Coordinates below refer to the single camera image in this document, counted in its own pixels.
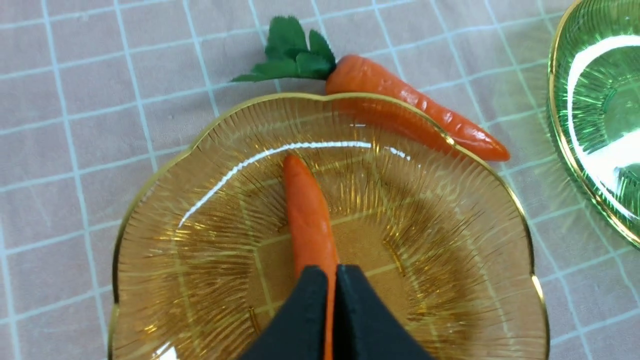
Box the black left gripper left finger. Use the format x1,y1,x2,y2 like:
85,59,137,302
240,265,329,360

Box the orange carrot with green top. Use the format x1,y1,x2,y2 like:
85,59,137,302
283,153,339,360

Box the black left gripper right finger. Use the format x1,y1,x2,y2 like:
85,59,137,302
333,264,434,360

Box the amber glass plate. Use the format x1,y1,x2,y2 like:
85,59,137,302
108,93,550,360

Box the green glass plate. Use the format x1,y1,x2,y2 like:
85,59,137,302
546,0,640,248

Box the orange carrot by amber plate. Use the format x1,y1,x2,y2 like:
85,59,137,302
233,15,511,162

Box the pink checkered tablecloth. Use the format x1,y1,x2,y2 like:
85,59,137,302
0,0,639,360

